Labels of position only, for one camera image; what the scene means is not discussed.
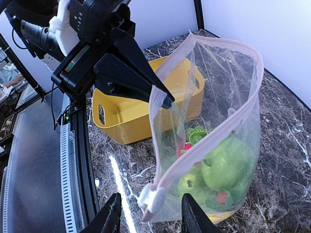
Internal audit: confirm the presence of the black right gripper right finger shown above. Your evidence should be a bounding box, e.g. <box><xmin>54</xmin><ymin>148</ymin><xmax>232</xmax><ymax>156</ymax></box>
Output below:
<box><xmin>181</xmin><ymin>193</ymin><xmax>220</xmax><ymax>233</ymax></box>

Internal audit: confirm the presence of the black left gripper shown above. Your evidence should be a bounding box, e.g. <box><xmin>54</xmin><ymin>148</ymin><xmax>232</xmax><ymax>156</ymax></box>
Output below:
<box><xmin>52</xmin><ymin>26</ymin><xmax>175</xmax><ymax>109</ymax></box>

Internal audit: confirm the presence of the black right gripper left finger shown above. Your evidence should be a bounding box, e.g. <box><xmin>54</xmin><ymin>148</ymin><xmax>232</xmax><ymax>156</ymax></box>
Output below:
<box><xmin>81</xmin><ymin>193</ymin><xmax>121</xmax><ymax>233</ymax></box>

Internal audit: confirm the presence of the yellow plastic basket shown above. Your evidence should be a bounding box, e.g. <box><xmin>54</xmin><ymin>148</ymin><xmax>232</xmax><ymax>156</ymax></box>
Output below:
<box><xmin>92</xmin><ymin>58</ymin><xmax>191</xmax><ymax>145</ymax></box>

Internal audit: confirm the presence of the green chayote front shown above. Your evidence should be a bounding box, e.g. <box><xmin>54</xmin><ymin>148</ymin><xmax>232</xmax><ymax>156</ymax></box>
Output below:
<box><xmin>201</xmin><ymin>137</ymin><xmax>255</xmax><ymax>192</ymax></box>

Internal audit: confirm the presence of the clear zip top bag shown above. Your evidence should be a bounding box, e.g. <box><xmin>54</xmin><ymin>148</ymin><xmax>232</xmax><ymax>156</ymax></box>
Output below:
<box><xmin>141</xmin><ymin>33</ymin><xmax>264</xmax><ymax>222</ymax></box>

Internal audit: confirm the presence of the yellow lemon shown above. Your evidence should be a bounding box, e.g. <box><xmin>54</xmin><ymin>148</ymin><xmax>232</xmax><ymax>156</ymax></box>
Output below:
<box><xmin>206</xmin><ymin>211</ymin><xmax>235</xmax><ymax>225</ymax></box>

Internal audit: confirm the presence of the orange carrot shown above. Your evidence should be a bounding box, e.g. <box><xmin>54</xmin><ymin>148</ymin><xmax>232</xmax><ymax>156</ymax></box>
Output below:
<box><xmin>217</xmin><ymin>192</ymin><xmax>228</xmax><ymax>205</ymax></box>

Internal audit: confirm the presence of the red tomato front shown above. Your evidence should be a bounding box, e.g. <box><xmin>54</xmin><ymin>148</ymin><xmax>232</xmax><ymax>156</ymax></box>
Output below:
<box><xmin>176</xmin><ymin>142</ymin><xmax>193</xmax><ymax>159</ymax></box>

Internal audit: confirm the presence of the green grape bunch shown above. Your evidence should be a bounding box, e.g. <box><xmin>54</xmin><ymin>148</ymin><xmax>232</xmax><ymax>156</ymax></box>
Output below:
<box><xmin>186</xmin><ymin>126</ymin><xmax>212</xmax><ymax>146</ymax></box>

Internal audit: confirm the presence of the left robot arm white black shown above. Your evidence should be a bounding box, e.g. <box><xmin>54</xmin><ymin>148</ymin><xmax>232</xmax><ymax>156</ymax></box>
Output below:
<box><xmin>0</xmin><ymin>0</ymin><xmax>174</xmax><ymax>109</ymax></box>

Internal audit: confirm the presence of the white bag zipper slider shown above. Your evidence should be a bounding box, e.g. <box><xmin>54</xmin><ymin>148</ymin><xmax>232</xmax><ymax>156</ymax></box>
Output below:
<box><xmin>137</xmin><ymin>183</ymin><xmax>166</xmax><ymax>214</ymax></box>

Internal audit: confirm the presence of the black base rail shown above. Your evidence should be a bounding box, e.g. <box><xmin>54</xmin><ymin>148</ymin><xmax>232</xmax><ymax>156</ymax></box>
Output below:
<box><xmin>70</xmin><ymin>100</ymin><xmax>100</xmax><ymax>227</ymax></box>

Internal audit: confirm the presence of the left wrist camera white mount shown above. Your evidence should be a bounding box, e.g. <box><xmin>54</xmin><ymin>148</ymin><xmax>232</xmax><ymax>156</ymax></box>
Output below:
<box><xmin>48</xmin><ymin>0</ymin><xmax>132</xmax><ymax>56</ymax></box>

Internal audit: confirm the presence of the white slotted cable duct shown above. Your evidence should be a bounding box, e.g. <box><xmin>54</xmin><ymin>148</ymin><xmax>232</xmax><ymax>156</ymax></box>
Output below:
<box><xmin>59</xmin><ymin>92</ymin><xmax>78</xmax><ymax>233</ymax></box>

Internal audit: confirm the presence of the right black frame post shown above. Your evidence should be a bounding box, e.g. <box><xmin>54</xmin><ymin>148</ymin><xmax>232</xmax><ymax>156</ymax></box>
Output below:
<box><xmin>193</xmin><ymin>0</ymin><xmax>205</xmax><ymax>30</ymax></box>

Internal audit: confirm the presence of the black frame post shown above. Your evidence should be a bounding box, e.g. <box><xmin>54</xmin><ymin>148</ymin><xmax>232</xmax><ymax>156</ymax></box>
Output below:
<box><xmin>0</xmin><ymin>34</ymin><xmax>47</xmax><ymax>101</ymax></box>
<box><xmin>193</xmin><ymin>0</ymin><xmax>205</xmax><ymax>30</ymax></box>

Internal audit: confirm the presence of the left black frame post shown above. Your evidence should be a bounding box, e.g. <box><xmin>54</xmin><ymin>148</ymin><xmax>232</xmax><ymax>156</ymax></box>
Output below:
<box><xmin>0</xmin><ymin>34</ymin><xmax>47</xmax><ymax>101</ymax></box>

